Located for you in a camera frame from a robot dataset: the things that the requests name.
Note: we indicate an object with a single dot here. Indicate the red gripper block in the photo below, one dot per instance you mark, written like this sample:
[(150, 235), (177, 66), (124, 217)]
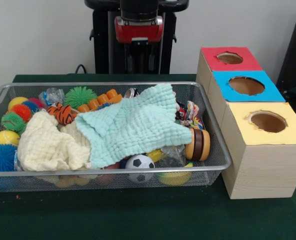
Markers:
[(138, 31)]

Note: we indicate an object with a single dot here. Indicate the mint green waffle cloth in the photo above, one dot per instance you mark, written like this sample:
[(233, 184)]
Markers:
[(133, 130)]

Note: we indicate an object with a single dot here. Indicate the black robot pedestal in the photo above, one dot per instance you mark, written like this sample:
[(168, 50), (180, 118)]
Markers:
[(100, 50)]

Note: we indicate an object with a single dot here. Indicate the clear mesh bin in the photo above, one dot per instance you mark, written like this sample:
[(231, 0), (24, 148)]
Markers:
[(63, 185)]

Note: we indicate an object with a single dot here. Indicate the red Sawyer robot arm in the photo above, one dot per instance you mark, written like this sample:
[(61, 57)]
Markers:
[(138, 7)]

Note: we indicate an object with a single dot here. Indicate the bright green spiky ball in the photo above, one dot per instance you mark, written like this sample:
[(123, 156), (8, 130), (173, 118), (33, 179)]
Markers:
[(79, 96)]

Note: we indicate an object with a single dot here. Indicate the wooden yo-yo toy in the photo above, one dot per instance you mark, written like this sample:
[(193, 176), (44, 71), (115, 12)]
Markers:
[(198, 143)]

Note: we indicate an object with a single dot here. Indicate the cream waffle cloth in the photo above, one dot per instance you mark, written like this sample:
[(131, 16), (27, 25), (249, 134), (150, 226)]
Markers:
[(45, 147)]

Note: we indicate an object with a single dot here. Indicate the yellow smooth ball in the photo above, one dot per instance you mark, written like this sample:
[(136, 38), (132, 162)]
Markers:
[(4, 141)]

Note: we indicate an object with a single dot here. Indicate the blue spiky ball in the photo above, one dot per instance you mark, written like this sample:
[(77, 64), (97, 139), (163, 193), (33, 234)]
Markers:
[(0, 160)]

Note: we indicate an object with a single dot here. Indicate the dark green table cloth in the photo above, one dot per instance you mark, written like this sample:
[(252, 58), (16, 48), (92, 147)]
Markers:
[(138, 217)]

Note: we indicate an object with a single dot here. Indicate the small soccer ball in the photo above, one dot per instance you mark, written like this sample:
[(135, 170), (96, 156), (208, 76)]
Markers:
[(139, 166)]

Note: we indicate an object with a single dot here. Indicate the orange tiger plush toy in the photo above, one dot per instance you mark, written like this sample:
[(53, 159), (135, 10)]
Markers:
[(63, 115)]

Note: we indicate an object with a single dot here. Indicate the wooden box with three holes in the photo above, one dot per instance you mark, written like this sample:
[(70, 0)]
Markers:
[(263, 170)]

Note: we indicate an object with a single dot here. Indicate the orange plastic block toy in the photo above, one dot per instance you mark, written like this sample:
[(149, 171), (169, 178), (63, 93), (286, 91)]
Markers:
[(103, 98)]

